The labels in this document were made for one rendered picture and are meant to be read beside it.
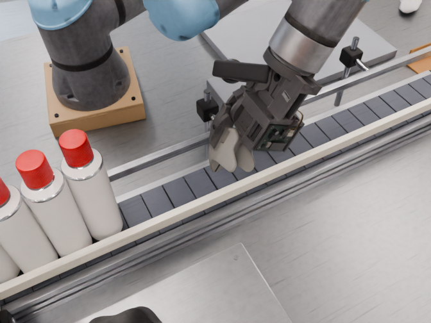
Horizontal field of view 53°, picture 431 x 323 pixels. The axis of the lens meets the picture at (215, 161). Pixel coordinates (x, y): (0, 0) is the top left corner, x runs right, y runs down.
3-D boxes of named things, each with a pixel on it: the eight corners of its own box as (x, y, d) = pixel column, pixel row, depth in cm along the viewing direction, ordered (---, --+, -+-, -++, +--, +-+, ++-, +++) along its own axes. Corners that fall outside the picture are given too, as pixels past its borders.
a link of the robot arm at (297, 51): (272, 9, 53) (313, 22, 59) (254, 41, 56) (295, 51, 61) (308, 41, 49) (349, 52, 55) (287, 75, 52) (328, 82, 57)
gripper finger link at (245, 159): (228, 192, 65) (258, 147, 61) (210, 165, 69) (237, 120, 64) (243, 191, 67) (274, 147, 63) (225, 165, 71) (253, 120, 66)
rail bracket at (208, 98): (215, 181, 78) (215, 116, 65) (197, 154, 82) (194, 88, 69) (231, 175, 79) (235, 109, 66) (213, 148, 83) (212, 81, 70)
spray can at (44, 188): (74, 269, 62) (25, 186, 46) (50, 250, 64) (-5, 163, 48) (101, 242, 65) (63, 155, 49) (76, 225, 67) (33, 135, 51)
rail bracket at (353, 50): (348, 125, 87) (371, 58, 74) (326, 102, 91) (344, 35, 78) (361, 120, 88) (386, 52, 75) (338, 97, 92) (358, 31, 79)
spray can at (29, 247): (22, 284, 61) (-46, 204, 45) (22, 252, 64) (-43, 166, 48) (60, 274, 62) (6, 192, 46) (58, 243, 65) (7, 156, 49)
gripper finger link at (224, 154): (212, 193, 63) (242, 146, 59) (194, 165, 67) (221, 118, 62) (228, 192, 65) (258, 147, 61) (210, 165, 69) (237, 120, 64)
